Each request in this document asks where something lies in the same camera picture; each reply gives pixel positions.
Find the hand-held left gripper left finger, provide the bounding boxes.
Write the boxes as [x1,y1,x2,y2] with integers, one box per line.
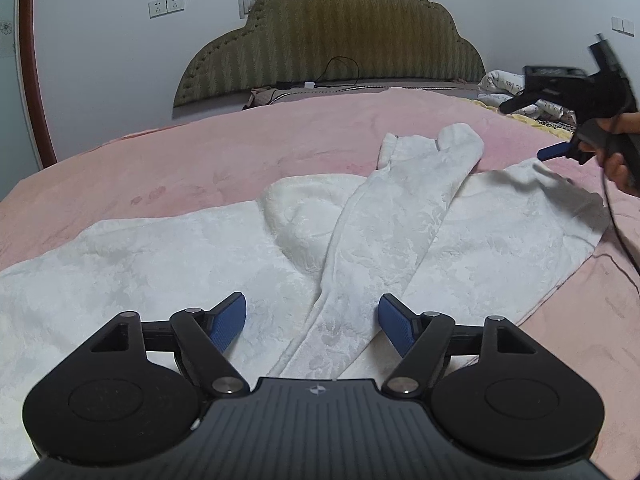
[87,291,251,399]

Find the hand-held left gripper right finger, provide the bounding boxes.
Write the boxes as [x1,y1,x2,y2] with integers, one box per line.
[377,294,539,397]

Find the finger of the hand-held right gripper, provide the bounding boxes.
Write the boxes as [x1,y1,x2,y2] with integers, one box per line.
[499,90,547,115]
[536,140,582,162]

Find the white patterned pants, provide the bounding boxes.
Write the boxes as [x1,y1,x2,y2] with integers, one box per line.
[0,121,612,467]

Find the person's right hand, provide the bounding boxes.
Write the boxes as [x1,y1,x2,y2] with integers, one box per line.
[577,111,640,194]

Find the white patterned quilt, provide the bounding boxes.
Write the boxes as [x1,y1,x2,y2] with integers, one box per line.
[476,68,583,134]

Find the pink bed blanket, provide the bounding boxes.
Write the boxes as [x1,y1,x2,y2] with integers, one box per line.
[0,86,640,466]

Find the green padded headboard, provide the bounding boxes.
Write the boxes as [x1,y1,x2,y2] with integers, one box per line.
[172,0,487,108]

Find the brown patterned cloth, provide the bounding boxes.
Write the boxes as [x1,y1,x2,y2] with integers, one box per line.
[242,87,301,111]

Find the frosted glass wardrobe door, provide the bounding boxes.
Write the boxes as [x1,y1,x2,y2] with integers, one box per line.
[0,0,42,201]

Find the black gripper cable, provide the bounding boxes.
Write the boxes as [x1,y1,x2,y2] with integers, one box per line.
[600,174,640,278]

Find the black charging cable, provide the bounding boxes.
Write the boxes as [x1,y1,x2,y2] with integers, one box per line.
[276,56,362,89]

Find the brown wooden door frame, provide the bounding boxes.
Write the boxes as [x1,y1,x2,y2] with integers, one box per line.
[16,0,57,169]

